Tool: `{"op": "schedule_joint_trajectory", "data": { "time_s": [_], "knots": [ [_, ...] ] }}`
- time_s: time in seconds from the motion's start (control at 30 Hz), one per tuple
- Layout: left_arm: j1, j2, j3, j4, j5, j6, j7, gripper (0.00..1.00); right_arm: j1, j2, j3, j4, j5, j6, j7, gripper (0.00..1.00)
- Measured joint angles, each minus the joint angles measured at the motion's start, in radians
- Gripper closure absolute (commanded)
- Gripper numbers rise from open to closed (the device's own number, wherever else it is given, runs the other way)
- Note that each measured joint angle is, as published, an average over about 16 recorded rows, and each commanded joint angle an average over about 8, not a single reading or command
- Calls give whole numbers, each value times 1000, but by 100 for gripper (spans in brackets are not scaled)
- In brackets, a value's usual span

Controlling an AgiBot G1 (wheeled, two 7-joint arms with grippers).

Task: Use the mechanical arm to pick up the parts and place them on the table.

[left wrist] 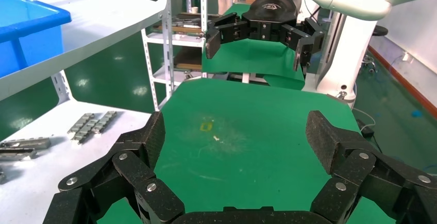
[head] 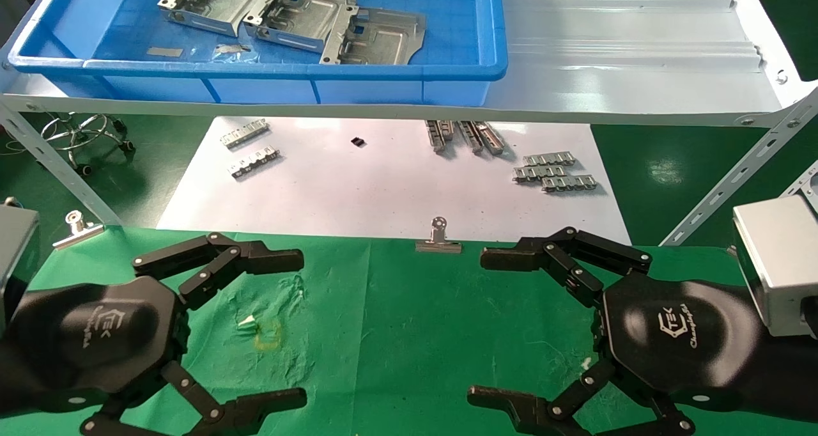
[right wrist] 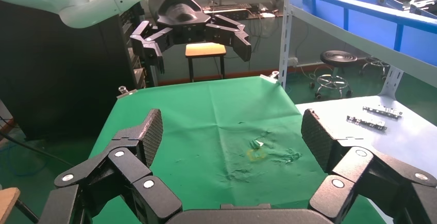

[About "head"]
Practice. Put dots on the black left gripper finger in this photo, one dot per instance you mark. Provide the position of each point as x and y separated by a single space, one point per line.
255 407
255 259

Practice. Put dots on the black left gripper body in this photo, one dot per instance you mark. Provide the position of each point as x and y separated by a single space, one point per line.
96 340

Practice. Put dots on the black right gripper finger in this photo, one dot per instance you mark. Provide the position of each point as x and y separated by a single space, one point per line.
562 257
537 410

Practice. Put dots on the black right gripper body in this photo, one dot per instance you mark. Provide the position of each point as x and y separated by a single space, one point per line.
677 340

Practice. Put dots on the silver stamped metal plate part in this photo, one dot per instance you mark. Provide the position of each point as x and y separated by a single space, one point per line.
383 41

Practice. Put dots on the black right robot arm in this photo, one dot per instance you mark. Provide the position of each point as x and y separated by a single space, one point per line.
792 372

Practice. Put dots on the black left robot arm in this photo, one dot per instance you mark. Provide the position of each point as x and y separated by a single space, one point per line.
13 378

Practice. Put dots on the silver binder clip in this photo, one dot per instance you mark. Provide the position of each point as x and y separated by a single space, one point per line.
438 244
78 233

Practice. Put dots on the white sheet under rack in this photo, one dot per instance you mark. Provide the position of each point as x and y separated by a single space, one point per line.
383 186

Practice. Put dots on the green table cloth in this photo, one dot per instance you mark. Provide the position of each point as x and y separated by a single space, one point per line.
396 334

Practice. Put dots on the white perforated angle strut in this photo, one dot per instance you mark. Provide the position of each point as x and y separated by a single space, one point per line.
61 164
735 174

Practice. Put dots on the blue plastic bin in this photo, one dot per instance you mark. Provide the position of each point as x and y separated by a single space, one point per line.
287 85

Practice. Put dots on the chrome stool base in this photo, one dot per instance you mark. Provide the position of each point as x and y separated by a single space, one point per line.
86 131

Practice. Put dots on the crumpled clear plastic film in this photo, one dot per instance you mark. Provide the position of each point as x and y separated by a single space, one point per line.
231 50

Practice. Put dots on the silver stamped metal housing part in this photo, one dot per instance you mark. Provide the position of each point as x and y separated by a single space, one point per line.
300 22
204 4

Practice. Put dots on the small silver connector bracket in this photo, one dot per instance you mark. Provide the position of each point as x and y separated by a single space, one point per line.
539 174
245 133
254 162
549 160
570 183

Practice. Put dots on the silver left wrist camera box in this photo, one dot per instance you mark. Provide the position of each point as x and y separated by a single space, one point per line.
16 263

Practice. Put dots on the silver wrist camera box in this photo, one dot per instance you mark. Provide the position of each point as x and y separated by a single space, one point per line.
16 263
776 263

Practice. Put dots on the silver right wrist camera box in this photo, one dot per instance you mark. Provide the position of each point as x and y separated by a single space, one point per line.
776 263

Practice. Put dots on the small silver rail bracket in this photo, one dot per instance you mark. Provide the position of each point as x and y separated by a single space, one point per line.
471 138
436 137
448 129
493 139

